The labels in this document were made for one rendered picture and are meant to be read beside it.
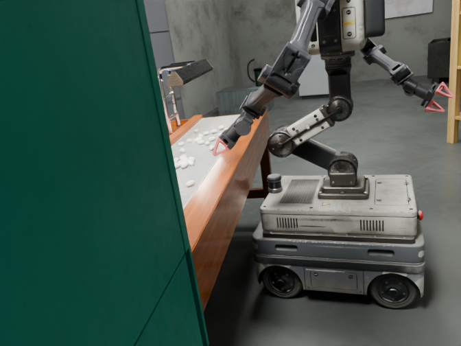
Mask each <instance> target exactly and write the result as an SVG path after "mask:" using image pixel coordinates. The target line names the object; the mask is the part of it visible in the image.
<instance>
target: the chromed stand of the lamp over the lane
mask: <svg viewBox="0 0 461 346"><path fill-rule="evenodd" d="M194 62H195V61H194V60H192V61H187V62H177V63H172V64H170V65H168V66H163V67H160V68H159V69H158V71H157V74H158V81H159V85H160V89H161V95H162V100H163V106H164V110H165V117H166V121H167V127H168V132H169V136H170V135H171V134H172V133H173V132H172V125H171V122H170V120H171V119H173V118H174V117H175V119H176V126H177V130H178V129H179V128H180V127H181V125H180V119H179V114H178V107H177V103H176V96H175V92H174V87H173V86H172V87H170V88H169V89H170V93H168V94H165V89H164V84H163V78H162V72H163V71H167V77H168V79H169V76H170V73H171V70H175V69H179V68H181V67H184V66H186V65H187V66H188V67H191V65H190V64H191V63H194ZM196 64H199V63H198V62H196ZM170 96H171V97H172V104H173V108H174V114H172V115H170V116H169V111H168V106H167V100H166V99H167V98H168V97H170Z"/></svg>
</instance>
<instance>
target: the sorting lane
mask: <svg viewBox="0 0 461 346"><path fill-rule="evenodd" d="M239 116H240V115H229V116H222V117H208V118H202V119H201V120H200V121H199V122H198V123H197V124H196V125H195V126H194V127H193V128H192V129H191V130H189V131H188V132H187V133H186V134H185V135H184V136H183V137H181V138H180V139H179V140H178V141H177V142H176V143H175V144H174V145H173V146H172V153H173V157H174V158H176V157H177V158H178V159H179V157H180V156H181V155H183V154H185V155H187V159H188V158H189V157H195V158H196V161H194V165H187V167H186V168H182V167H181V166H180V167H179V168H176V175H177V179H178V185H179V190H180V196H181V200H182V207H183V208H185V206H186V205H187V203H188V202H189V200H190V199H191V197H192V196H193V195H194V193H195V192H196V190H197V188H198V187H199V186H200V184H201V182H202V181H203V180H204V178H205V177H206V175H207V174H208V173H209V171H210V169H211V168H212V167H213V165H214V164H215V162H216V161H217V159H218V158H219V156H220V155H221V154H219V155H217V156H214V155H213V150H214V149H213V150H209V147H210V146H214V147H215V144H216V141H217V138H218V137H219V136H218V134H219V133H221V132H224V130H225V128H229V127H230V125H231V124H232V123H234V122H235V120H236V119H237V118H238V117H239ZM220 126H224V129H222V130H219V127H220ZM196 129H198V130H199V132H197V133H194V130H196ZM212 130H217V133H214V134H212V133H211V131H212ZM206 131H208V132H209V134H208V135H203V133H204V132H206ZM199 134H202V135H203V138H202V140H203V141H204V144H200V145H198V143H195V142H194V139H196V138H197V137H199V136H198V135H199ZM210 137H215V140H214V141H209V138H210ZM188 139H191V140H192V142H191V143H189V142H187V140H188ZM207 141H209V142H210V144H209V145H207V146H206V145H205V143H206V142H207ZM180 142H184V145H183V146H178V143H180ZM181 148H182V149H185V152H184V153H182V152H180V149H181ZM223 149H225V147H224V146H223V145H222V144H221V143H219V146H218V147H217V150H216V152H219V151H220V150H223ZM190 180H193V181H194V185H192V186H190V187H187V185H186V183H187V182H188V181H190Z"/></svg>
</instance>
